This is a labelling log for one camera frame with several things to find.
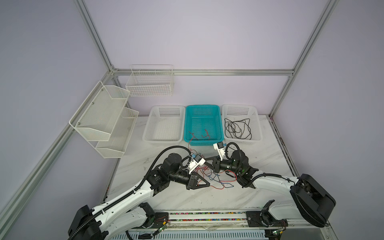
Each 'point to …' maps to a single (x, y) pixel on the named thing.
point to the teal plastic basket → (203, 125)
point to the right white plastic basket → (241, 123)
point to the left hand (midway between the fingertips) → (207, 186)
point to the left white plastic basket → (165, 124)
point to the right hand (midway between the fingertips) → (202, 161)
